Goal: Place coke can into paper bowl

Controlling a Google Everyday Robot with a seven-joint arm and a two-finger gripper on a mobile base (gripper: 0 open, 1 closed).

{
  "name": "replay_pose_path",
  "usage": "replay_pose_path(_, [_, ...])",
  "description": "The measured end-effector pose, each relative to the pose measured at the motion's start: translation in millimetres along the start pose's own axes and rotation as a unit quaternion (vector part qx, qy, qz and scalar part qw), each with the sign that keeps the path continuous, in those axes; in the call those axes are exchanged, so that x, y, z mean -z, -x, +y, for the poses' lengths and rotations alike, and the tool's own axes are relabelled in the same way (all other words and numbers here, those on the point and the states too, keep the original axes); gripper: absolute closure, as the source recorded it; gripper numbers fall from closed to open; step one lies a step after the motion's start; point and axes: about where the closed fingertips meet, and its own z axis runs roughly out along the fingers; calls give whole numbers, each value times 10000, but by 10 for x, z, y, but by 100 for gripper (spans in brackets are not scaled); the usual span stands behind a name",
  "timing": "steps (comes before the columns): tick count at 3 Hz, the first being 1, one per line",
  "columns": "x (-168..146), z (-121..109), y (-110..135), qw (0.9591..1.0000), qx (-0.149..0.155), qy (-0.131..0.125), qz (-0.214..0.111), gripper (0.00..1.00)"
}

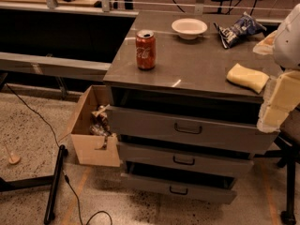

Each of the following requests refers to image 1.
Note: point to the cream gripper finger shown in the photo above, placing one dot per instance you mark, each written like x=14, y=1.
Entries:
x=281, y=96
x=265, y=46

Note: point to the red coke can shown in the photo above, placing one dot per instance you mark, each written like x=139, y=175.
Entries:
x=145, y=49

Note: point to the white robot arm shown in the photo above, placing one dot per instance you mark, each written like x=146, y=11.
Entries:
x=286, y=50

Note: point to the white paper bowl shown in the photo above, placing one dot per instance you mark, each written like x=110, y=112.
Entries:
x=189, y=29

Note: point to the blue chip bag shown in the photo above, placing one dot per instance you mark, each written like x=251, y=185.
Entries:
x=243, y=27

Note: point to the yellow sponge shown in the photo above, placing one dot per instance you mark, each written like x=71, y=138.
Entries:
x=247, y=77

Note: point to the grey drawer cabinet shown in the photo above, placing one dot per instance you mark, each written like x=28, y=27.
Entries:
x=189, y=79

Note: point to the middle grey drawer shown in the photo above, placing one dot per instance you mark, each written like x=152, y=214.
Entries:
x=176, y=159

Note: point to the grey drawer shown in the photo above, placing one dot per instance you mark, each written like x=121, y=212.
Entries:
x=197, y=192
x=189, y=130
x=176, y=159

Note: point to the top grey drawer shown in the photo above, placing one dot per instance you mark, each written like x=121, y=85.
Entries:
x=189, y=130

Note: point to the bottom grey drawer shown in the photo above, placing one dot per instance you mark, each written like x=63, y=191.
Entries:
x=197, y=192

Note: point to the trash in cardboard box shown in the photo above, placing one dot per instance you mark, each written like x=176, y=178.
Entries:
x=100, y=124

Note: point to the cardboard box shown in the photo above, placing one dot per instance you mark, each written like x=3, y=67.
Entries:
x=95, y=150

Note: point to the small wooden floor cone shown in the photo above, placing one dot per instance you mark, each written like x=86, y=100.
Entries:
x=12, y=158

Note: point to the black stand leg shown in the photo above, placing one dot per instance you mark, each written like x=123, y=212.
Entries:
x=51, y=180

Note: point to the grey metal rail beam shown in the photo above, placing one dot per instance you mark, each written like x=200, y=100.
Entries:
x=52, y=66

